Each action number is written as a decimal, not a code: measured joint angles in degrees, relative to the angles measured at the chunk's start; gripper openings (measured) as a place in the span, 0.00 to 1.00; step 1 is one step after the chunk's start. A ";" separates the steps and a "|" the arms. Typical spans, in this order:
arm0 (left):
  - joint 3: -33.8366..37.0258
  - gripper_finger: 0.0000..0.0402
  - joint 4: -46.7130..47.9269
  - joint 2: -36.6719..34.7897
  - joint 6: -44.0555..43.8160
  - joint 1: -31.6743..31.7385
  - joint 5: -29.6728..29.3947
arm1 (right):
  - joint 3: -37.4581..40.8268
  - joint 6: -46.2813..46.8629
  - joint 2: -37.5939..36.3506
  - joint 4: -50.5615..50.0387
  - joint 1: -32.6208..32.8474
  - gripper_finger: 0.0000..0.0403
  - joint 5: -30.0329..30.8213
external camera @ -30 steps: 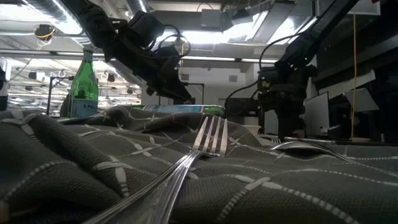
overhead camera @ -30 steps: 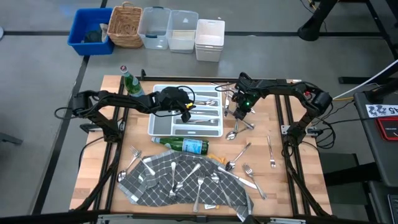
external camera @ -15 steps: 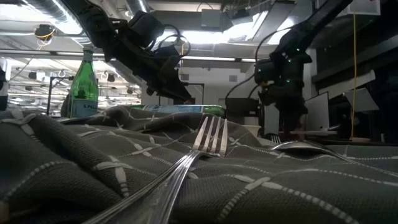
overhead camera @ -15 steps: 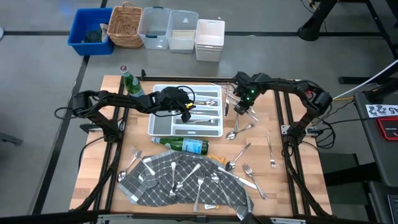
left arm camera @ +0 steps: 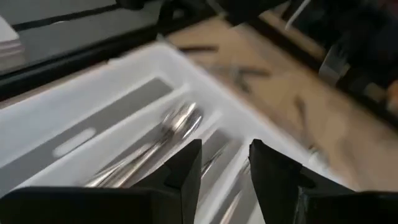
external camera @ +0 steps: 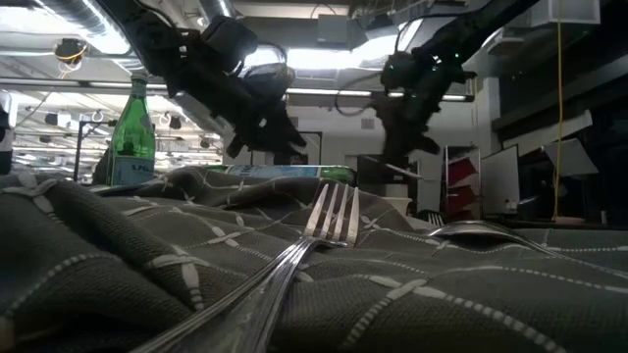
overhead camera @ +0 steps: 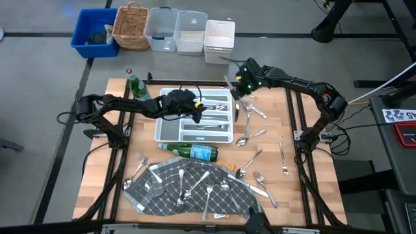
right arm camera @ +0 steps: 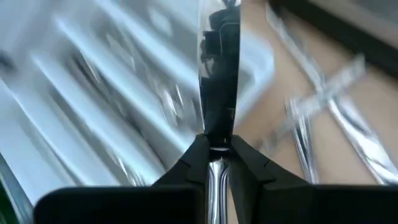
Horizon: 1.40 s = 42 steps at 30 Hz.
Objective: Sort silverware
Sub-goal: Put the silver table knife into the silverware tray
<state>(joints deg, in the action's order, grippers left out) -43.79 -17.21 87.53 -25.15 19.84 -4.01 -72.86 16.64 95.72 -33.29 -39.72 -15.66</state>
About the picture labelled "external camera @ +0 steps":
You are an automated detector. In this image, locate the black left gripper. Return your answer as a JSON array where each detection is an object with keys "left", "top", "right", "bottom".
[{"left": 215, "top": 66, "right": 308, "bottom": 161}]

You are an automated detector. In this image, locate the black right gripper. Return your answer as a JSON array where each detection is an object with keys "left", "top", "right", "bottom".
[{"left": 375, "top": 51, "right": 477, "bottom": 163}]

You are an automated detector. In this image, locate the silver knife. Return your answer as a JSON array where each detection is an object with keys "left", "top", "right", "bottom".
[{"left": 362, "top": 155, "right": 424, "bottom": 180}]

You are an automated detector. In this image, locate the silver spoon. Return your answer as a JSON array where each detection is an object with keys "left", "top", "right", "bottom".
[{"left": 426, "top": 220, "right": 628, "bottom": 280}]

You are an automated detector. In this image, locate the grey checked dish towel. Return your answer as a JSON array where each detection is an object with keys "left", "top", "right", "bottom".
[{"left": 0, "top": 166, "right": 628, "bottom": 353}]

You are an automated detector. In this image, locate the silver fork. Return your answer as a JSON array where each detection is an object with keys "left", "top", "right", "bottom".
[{"left": 130, "top": 183, "right": 362, "bottom": 353}]

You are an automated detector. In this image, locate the green glass bottle blue label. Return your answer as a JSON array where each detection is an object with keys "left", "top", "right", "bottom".
[{"left": 203, "top": 164, "right": 357, "bottom": 186}]

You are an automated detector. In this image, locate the red and white shelf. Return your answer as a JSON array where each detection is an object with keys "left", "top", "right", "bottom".
[{"left": 444, "top": 144, "right": 482, "bottom": 222}]

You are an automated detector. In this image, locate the grey flat panel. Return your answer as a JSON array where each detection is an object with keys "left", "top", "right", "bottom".
[{"left": 480, "top": 144, "right": 521, "bottom": 217}]

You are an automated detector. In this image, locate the ceiling light panel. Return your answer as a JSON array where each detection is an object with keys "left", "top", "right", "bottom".
[{"left": 244, "top": 33, "right": 423, "bottom": 73}]

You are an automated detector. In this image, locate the green glass bottle red cap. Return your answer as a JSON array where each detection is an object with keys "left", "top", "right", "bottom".
[{"left": 105, "top": 73, "right": 157, "bottom": 187}]

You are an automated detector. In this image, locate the grey ceiling box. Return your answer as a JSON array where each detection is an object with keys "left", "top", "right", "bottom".
[{"left": 316, "top": 13, "right": 352, "bottom": 45}]

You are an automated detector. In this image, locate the grey tilted panel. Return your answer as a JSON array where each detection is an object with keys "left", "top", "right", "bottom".
[{"left": 542, "top": 136, "right": 600, "bottom": 177}]

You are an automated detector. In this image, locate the black pole stand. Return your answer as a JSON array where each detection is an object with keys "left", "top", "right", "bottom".
[{"left": 73, "top": 120, "right": 117, "bottom": 182}]

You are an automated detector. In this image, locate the white ceiling unit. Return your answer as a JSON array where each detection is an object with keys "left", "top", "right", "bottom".
[{"left": 514, "top": 0, "right": 602, "bottom": 28}]

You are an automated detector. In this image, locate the white and black device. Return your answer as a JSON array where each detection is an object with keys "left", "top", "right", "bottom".
[{"left": 0, "top": 90, "right": 19, "bottom": 176}]

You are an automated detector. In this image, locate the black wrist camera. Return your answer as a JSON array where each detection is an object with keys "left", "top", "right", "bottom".
[{"left": 200, "top": 14, "right": 260, "bottom": 75}]

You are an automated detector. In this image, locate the round ceiling cable reel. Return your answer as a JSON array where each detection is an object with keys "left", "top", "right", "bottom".
[{"left": 53, "top": 37, "right": 89, "bottom": 65}]

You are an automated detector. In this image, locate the silver ceiling duct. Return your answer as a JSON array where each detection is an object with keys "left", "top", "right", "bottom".
[{"left": 43, "top": 0, "right": 133, "bottom": 55}]

